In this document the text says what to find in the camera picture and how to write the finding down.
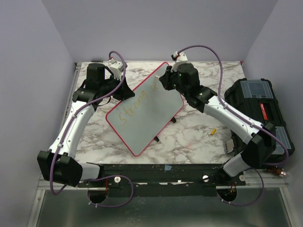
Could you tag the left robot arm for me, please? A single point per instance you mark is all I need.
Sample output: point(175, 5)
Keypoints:
point(58, 163)

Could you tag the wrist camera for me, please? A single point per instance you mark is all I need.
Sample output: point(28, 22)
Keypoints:
point(178, 58)
point(117, 68)

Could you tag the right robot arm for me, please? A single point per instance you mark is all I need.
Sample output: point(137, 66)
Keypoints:
point(258, 137)

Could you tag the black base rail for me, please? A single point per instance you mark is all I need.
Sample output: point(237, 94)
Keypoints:
point(160, 180)

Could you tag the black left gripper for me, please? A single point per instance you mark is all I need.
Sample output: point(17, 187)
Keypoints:
point(125, 91)

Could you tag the pink framed whiteboard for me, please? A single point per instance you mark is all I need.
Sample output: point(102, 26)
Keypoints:
point(139, 119)

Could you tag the copper connector plug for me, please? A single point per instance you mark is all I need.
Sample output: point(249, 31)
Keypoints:
point(276, 171)

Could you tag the black toolbox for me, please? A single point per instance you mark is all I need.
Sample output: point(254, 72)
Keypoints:
point(256, 99)

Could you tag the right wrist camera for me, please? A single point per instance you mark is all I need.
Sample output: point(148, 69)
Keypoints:
point(178, 58)

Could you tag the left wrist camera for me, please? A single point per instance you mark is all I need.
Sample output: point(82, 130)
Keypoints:
point(117, 68)

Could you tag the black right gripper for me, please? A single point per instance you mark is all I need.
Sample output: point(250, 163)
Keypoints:
point(165, 78)

